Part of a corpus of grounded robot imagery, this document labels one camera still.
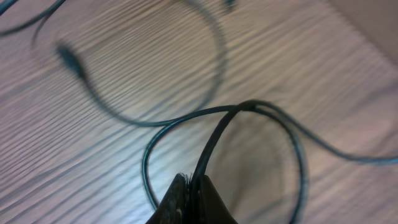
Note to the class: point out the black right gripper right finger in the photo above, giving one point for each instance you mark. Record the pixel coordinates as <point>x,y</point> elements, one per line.
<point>208,207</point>

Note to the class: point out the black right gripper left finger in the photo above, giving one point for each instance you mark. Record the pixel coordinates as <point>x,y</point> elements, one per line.
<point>173,207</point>

